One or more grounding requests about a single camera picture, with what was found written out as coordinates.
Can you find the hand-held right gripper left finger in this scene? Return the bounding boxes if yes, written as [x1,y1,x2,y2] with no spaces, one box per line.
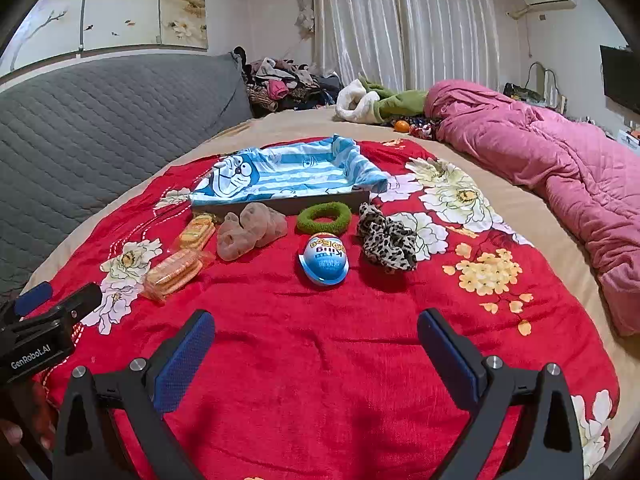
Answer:
[52,310,217,480]

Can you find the pink quilt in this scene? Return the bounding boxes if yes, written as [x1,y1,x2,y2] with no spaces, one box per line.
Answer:
[424,80,640,337]

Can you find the person's left hand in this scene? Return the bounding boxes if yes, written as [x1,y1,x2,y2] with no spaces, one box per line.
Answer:
[0,419,25,447]

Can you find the pile of clothes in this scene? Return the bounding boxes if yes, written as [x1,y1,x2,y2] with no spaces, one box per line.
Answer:
[232,47,343,118]

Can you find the black television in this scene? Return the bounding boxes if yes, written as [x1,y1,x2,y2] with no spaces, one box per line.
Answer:
[600,45,640,111]

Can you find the green fuzzy scrunchie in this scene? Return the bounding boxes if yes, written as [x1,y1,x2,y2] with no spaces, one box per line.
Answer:
[296,201,354,235]

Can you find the floral wall mural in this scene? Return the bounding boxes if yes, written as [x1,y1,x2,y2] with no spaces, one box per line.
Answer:
[0,0,208,78]

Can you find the beige sheer scrunchie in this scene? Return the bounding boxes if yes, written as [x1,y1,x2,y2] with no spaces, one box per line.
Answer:
[216,203,288,262]

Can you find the arched vanity mirror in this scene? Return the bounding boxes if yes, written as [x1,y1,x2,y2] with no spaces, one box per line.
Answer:
[525,61,558,106]

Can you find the leopard print scrunchie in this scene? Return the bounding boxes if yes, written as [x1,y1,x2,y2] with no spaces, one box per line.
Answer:
[356,202,419,275]

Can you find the red snack packet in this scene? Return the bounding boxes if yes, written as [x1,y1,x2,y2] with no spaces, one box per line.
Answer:
[298,232,350,288]

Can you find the sandwich biscuit packet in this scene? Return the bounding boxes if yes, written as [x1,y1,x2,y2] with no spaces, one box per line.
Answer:
[141,248,217,305]

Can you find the round biscuit packet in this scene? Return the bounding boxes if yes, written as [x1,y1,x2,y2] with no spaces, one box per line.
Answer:
[172,212,217,253]

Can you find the green plush garment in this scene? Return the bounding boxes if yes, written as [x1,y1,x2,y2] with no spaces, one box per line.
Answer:
[357,76,431,123]

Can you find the white fleece garment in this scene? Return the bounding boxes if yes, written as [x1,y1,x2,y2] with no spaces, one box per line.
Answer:
[335,79,383,123]

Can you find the white curtains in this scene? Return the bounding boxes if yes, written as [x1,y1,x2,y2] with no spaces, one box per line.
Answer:
[310,0,501,92]

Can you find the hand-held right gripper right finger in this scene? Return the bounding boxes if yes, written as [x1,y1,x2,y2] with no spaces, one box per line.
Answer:
[417,308,586,480]

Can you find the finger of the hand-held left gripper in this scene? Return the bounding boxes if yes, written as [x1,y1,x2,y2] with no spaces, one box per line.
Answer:
[55,282,103,328]
[14,282,53,317]

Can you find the red floral blanket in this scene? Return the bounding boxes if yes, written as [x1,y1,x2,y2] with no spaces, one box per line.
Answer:
[37,137,621,480]

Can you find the blue striped cartoon cloth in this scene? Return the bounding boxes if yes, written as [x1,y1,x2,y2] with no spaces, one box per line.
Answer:
[190,133,391,207]

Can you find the curtain tieback flower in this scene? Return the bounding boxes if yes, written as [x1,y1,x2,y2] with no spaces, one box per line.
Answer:
[295,5,316,38]

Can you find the grey quilted headboard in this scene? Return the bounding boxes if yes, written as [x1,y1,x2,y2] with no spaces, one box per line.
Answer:
[0,52,253,296]

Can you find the dark patterned bag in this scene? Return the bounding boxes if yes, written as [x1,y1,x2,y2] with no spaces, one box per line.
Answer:
[502,82,543,101]

